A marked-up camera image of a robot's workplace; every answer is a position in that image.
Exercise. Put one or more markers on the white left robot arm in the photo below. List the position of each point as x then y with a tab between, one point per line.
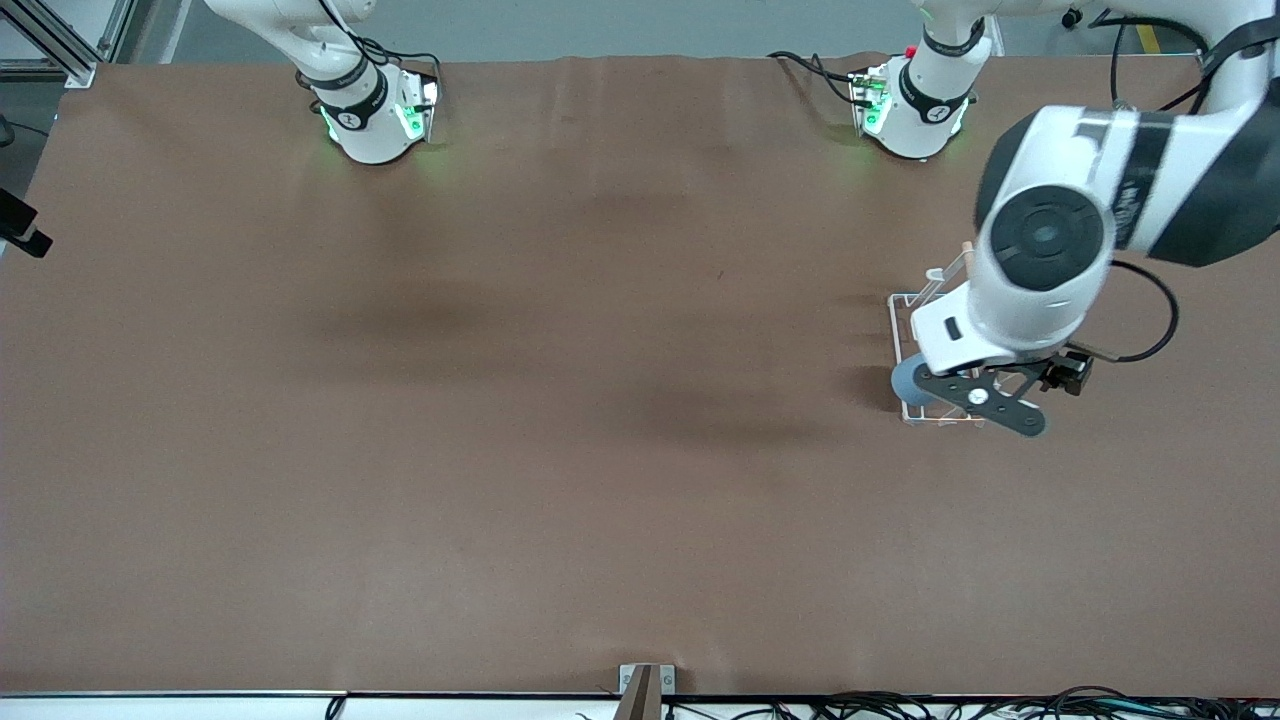
1040	300

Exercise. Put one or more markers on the brown table cover sheet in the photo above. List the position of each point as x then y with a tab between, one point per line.
600	450

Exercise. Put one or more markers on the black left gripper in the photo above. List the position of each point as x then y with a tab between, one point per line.
1052	369

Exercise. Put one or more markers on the aluminium frame profile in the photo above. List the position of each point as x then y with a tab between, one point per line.
60	50

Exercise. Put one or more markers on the blue plastic cup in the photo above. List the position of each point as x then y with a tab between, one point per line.
905	385

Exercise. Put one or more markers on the black chair caster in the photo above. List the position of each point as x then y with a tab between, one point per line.
1073	18

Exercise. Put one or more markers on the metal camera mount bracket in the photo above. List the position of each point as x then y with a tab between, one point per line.
645	685

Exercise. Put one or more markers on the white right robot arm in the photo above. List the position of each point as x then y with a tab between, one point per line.
370	130

